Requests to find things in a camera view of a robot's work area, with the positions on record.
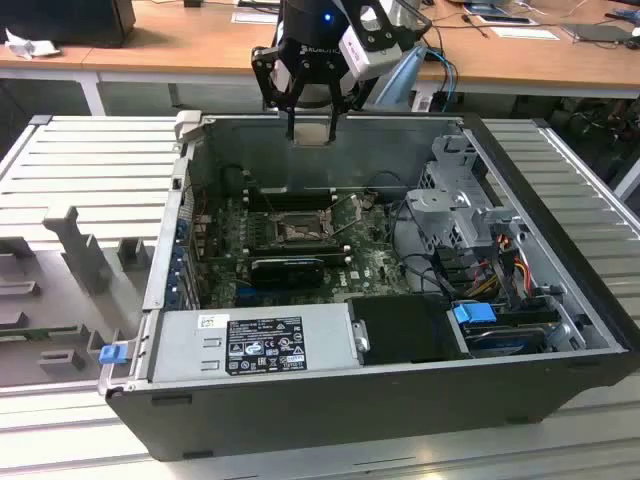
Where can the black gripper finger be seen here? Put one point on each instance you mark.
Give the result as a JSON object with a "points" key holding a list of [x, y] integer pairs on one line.
{"points": [[290, 122], [333, 127]]}

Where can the silver CPU chip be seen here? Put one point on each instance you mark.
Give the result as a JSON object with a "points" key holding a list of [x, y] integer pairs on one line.
{"points": [[311, 136]]}

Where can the RAM slot with white clips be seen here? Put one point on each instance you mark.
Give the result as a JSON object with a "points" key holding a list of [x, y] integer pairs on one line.
{"points": [[290, 189], [295, 247], [290, 200]]}

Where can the CPU socket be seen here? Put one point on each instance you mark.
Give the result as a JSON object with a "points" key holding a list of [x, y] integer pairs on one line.
{"points": [[300, 232]]}

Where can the grey metal drive cage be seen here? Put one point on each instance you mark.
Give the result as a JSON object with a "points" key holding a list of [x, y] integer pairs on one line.
{"points": [[440, 200]]}

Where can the green RAM stick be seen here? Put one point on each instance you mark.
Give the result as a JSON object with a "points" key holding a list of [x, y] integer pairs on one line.
{"points": [[40, 330], [300, 258]]}

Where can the wooden desk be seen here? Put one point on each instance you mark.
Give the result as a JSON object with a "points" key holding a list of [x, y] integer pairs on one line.
{"points": [[175, 45]]}

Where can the green motherboard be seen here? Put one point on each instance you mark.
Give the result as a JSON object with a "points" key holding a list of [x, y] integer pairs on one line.
{"points": [[370, 270]]}

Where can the graphics card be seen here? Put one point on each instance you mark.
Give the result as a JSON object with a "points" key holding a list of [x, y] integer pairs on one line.
{"points": [[285, 274]]}

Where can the hard disk in blue carrier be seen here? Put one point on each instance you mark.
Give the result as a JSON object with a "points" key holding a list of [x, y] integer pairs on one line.
{"points": [[472, 315]]}

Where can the grey power supply unit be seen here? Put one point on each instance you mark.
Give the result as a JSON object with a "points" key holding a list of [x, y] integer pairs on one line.
{"points": [[175, 350]]}

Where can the crumpled white paper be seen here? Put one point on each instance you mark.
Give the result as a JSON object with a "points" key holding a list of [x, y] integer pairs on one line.
{"points": [[30, 45]]}

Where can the dark laptop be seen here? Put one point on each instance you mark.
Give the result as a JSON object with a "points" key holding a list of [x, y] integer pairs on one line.
{"points": [[597, 32]]}

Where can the grey parts rack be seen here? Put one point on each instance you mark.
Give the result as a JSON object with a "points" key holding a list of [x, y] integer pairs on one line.
{"points": [[65, 300]]}

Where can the black and grey PC case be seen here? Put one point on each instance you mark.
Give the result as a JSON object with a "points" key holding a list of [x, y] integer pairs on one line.
{"points": [[300, 415]]}

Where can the blue case latch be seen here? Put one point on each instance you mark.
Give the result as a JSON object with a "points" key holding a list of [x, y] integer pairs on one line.
{"points": [[112, 354]]}

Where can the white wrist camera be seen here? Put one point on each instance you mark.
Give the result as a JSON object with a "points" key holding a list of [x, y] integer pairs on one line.
{"points": [[370, 57]]}

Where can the black camera bracket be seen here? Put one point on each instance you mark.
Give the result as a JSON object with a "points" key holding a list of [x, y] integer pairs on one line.
{"points": [[395, 20]]}

